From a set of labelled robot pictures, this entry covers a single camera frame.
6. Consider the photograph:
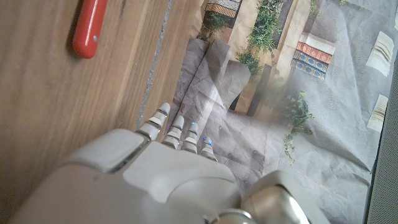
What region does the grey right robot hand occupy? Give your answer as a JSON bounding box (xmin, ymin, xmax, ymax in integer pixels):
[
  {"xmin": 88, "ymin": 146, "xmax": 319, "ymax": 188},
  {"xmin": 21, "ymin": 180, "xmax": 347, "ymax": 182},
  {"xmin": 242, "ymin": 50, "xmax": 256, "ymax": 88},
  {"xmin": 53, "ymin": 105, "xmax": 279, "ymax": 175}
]
[{"xmin": 6, "ymin": 102, "xmax": 331, "ymax": 224}]

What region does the printed fabric backdrop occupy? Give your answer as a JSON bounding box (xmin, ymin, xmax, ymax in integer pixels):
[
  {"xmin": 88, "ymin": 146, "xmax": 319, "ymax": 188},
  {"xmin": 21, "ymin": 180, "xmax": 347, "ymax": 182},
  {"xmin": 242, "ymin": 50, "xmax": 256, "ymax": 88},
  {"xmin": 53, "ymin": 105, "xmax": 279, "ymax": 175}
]
[{"xmin": 167, "ymin": 0, "xmax": 398, "ymax": 224}]

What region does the red-handled table knife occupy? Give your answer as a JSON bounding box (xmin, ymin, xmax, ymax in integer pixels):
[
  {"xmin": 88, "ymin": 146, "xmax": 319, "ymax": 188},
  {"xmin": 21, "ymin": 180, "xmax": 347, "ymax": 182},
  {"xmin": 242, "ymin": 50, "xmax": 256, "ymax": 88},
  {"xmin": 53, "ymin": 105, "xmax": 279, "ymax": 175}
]
[{"xmin": 72, "ymin": 0, "xmax": 109, "ymax": 60}]

